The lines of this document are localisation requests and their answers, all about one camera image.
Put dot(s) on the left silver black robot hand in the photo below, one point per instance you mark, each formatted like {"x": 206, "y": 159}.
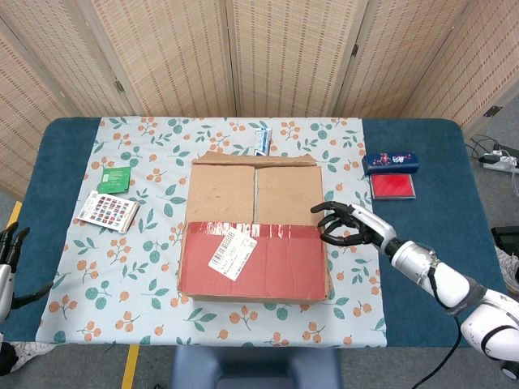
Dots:
{"x": 6, "y": 283}

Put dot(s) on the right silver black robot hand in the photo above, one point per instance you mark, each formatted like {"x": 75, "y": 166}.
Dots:
{"x": 371, "y": 227}

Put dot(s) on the brown cardboard box red top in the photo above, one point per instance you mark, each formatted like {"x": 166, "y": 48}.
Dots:
{"x": 259, "y": 259}

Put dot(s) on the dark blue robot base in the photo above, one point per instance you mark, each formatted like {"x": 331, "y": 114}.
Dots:
{"x": 255, "y": 368}

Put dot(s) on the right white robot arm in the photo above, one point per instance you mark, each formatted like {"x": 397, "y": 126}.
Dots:
{"x": 450, "y": 283}

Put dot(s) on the navy blue oblong box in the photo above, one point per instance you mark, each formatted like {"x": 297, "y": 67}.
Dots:
{"x": 391, "y": 163}

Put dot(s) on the red ink pad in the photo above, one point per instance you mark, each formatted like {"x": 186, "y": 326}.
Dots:
{"x": 393, "y": 186}

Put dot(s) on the white grey sneaker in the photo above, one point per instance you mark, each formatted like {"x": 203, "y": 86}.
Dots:
{"x": 30, "y": 348}
{"x": 509, "y": 269}

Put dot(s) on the blue table cover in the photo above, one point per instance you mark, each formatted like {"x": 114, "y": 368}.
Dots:
{"x": 438, "y": 202}

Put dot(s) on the floral leaf fruit tablecloth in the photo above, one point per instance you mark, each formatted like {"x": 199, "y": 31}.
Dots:
{"x": 121, "y": 283}

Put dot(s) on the booklet with colourful squares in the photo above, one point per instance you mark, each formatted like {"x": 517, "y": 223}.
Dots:
{"x": 107, "y": 211}

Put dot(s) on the black device on floor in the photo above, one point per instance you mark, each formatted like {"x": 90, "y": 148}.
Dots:
{"x": 507, "y": 239}

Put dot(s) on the blue white toothpaste carton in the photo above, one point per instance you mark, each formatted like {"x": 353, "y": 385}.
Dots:
{"x": 262, "y": 142}

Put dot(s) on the white power strip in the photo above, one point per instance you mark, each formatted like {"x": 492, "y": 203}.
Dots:
{"x": 500, "y": 160}

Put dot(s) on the green paper packet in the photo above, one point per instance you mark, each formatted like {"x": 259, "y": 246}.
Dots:
{"x": 115, "y": 179}

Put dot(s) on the woven wooden folding screen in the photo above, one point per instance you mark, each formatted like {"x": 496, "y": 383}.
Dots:
{"x": 170, "y": 52}

